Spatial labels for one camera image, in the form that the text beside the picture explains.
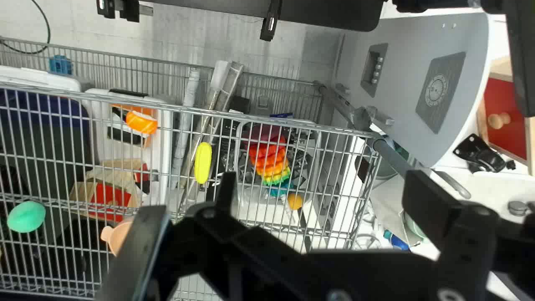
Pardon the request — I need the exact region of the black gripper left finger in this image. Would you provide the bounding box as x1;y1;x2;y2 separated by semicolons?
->
96;205;176;301

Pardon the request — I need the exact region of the yellow oblong toy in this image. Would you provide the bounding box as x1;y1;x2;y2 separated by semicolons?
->
193;141;216;188

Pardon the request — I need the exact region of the dark blue plastic bin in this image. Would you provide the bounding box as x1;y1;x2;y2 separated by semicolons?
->
0;89;98;186

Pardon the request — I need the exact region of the orange toy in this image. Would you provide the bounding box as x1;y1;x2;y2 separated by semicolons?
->
124;109;161;138

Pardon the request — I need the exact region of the rainbow stacking ring toy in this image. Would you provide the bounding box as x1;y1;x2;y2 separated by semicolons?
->
243;124;295;201

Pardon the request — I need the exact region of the grey wire rack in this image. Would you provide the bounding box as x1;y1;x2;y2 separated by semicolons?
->
0;37;385;301

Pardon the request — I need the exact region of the small orange ball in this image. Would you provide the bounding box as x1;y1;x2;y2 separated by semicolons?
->
286;193;307;213

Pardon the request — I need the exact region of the green round plushie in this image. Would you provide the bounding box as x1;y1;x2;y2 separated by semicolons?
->
6;200;49;235

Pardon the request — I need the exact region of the red and tan wooden box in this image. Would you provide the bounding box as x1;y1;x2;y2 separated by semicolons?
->
71;161;154;225

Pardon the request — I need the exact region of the small metal disc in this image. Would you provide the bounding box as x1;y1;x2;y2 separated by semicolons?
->
507;200;532;218

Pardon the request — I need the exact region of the black clamp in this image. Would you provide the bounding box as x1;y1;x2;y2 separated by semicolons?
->
452;133;519;175

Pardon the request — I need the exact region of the grey toy kitchen panel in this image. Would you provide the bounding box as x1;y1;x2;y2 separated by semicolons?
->
333;12;492;171

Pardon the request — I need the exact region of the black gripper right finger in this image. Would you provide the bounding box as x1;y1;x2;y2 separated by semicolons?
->
402;170;499;301

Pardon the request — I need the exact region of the thin black cable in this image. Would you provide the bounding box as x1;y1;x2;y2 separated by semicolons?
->
0;0;54;58

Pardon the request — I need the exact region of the blue and white bottle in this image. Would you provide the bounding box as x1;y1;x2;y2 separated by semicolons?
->
382;226;414;253

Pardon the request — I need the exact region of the red wooden drawer box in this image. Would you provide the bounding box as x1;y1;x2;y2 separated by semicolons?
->
477;56;531;165

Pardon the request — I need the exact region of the white plastic container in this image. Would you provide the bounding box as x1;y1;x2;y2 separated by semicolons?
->
82;88;176;203

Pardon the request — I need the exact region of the small blue object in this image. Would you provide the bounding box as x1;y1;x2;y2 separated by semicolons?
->
47;54;76;78

